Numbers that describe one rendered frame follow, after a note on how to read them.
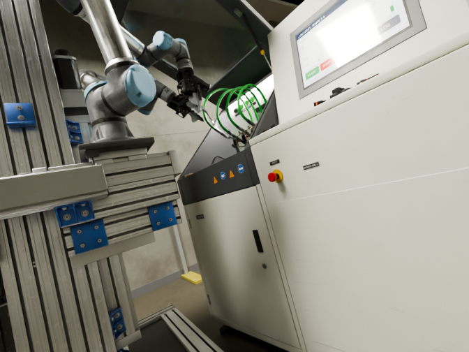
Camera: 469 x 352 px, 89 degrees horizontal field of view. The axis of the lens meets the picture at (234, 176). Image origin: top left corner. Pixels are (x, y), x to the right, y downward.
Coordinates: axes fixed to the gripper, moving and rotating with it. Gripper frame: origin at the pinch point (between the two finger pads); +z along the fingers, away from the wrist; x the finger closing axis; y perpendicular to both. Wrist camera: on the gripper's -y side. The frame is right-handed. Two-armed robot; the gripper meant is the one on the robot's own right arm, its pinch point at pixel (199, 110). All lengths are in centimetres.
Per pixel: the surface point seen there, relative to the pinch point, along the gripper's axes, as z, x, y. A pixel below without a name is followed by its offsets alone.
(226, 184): 38.8, 1.3, -3.2
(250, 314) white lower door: 103, -7, -3
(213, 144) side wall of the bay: 6, -43, -36
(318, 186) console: 49, 49, -3
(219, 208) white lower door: 49, -9, -3
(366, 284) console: 81, 55, -3
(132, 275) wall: 100, -191, -2
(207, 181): 33.9, -13.4, -3.2
